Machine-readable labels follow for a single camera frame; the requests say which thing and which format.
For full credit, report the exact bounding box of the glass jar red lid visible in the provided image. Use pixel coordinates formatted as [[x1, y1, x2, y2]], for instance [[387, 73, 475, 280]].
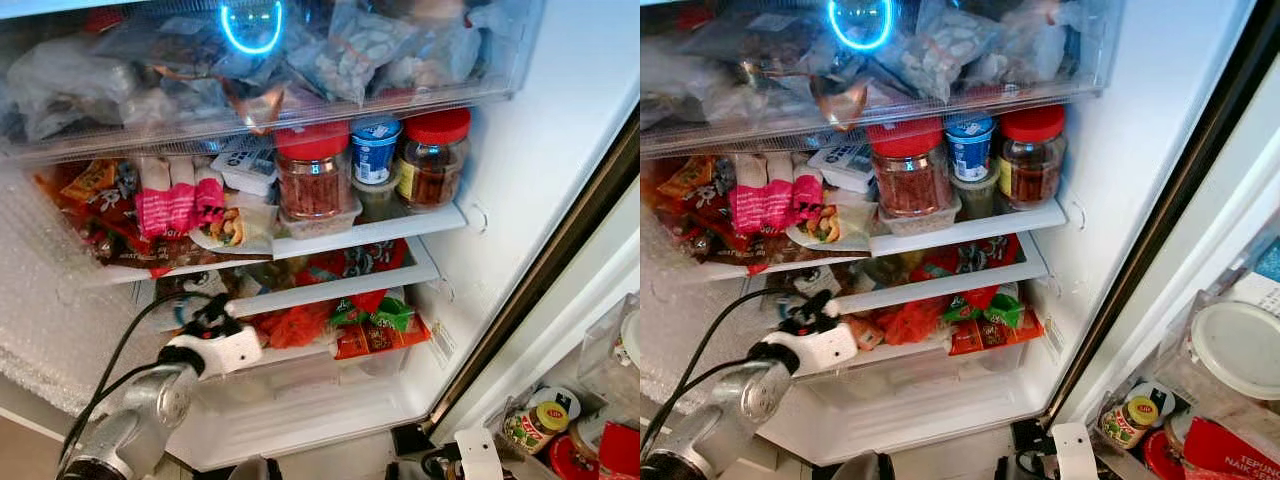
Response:
[[398, 108, 471, 211], [997, 104, 1068, 209]]

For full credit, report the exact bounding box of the clear container white lid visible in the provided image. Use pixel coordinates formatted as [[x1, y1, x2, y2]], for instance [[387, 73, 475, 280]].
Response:
[[1150, 290, 1280, 441], [580, 295, 641, 401]]

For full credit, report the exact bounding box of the orange snack packet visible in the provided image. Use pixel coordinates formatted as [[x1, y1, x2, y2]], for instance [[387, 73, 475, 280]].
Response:
[[685, 155, 741, 201], [60, 160, 121, 206]]

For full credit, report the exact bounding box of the black fridge door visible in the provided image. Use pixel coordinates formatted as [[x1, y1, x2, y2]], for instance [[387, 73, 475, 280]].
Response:
[[430, 100, 641, 480], [1040, 0, 1280, 480]]

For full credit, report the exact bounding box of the white frozen food bag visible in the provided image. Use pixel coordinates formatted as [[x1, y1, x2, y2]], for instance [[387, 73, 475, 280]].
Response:
[[5, 35, 151, 141], [640, 35, 741, 131]]

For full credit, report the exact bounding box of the dark frozen food bag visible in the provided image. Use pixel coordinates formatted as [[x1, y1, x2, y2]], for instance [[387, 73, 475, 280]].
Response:
[[100, 15, 231, 81], [700, 12, 831, 76]]

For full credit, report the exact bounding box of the clear crisper drawer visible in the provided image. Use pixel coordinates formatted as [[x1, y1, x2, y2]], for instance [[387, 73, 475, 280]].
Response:
[[800, 335, 1051, 436], [190, 340, 441, 441]]

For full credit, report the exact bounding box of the dark red food package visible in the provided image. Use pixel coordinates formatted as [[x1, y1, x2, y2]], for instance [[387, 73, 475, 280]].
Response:
[[645, 160, 771, 276], [40, 165, 173, 279]]

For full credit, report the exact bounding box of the pink and white packet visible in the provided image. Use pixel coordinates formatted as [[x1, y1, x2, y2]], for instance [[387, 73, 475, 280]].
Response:
[[730, 153, 766, 236], [137, 158, 171, 241], [195, 165, 226, 229], [168, 158, 198, 236], [793, 160, 823, 226], [763, 153, 796, 231]]

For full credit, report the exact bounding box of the clear frozen food bag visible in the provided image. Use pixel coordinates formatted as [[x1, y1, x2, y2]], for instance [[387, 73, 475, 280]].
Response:
[[975, 10, 1076, 86], [380, 20, 483, 91]]

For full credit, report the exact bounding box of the large plastic jar red lid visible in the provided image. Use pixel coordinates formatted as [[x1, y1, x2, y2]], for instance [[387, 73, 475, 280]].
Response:
[[868, 118, 956, 218], [275, 122, 353, 221]]

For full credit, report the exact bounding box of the jar with white lid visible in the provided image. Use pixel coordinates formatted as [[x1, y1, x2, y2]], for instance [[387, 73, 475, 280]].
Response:
[[1130, 380, 1179, 421], [540, 385, 583, 421]]

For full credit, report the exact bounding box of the blue and white cup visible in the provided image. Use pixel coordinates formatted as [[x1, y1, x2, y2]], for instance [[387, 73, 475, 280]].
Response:
[[945, 112, 998, 183], [351, 117, 403, 186]]

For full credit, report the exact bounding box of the clear bag of dumplings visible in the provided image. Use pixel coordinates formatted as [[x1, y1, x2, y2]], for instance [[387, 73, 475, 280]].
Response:
[[290, 5, 421, 106], [885, 0, 1006, 101]]

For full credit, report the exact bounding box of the round red lid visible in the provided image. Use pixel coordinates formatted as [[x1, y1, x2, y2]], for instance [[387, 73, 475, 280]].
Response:
[[1143, 430, 1191, 480], [548, 435, 601, 480]]

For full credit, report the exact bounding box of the small white box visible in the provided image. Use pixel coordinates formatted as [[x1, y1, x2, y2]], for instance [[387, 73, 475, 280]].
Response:
[[808, 143, 876, 194], [212, 148, 278, 198]]

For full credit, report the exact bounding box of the white fridge shelf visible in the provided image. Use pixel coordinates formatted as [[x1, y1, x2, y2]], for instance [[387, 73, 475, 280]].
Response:
[[80, 205, 469, 291], [150, 240, 441, 319], [690, 200, 1069, 286], [760, 232, 1049, 316]]

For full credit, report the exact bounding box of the clear bubble wrap sheet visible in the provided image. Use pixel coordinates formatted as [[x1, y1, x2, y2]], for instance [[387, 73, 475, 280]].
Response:
[[640, 210, 701, 401], [0, 170, 111, 411]]

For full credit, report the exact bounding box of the glass jar yellow lid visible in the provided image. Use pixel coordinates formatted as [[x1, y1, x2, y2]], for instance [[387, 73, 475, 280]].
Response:
[[503, 400, 571, 456], [1098, 395, 1161, 451]]

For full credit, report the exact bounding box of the small green jar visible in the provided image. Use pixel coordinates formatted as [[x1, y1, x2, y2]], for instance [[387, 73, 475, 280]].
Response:
[[952, 178, 999, 221], [355, 180, 401, 223]]

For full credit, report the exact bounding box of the clear plastic freezer drawer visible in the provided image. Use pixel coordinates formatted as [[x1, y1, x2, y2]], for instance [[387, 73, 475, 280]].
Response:
[[640, 0, 1126, 159], [0, 0, 546, 166]]

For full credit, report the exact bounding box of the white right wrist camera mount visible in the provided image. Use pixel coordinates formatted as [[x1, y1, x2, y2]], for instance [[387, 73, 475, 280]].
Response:
[[455, 428, 504, 480], [1050, 423, 1099, 480]]

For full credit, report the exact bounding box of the orange red packet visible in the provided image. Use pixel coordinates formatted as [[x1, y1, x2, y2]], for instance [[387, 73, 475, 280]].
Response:
[[948, 310, 1046, 357], [335, 315, 431, 361]]

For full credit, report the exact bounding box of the red printed packet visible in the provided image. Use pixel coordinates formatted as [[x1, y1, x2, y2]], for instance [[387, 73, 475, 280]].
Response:
[[300, 240, 409, 286], [910, 235, 1023, 283]]

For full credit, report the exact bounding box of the clear plastic food container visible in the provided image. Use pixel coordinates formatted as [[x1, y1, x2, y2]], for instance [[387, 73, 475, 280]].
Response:
[[878, 195, 963, 238], [278, 195, 363, 241]]

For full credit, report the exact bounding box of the white wrap food package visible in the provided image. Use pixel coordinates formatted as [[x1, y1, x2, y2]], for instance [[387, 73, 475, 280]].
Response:
[[190, 190, 276, 256], [785, 188, 876, 251]]

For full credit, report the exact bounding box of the orange mesh bag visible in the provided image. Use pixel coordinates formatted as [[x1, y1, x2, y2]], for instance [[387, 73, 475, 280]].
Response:
[[255, 300, 336, 349], [870, 297, 946, 346]]

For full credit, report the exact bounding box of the green packet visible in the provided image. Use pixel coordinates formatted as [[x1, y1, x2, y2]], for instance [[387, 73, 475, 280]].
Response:
[[335, 295, 416, 331], [945, 290, 1031, 329]]

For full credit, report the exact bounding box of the red flour packet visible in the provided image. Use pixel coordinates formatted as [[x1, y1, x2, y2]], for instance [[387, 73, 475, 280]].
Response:
[[1180, 418, 1280, 480], [598, 420, 641, 480]]

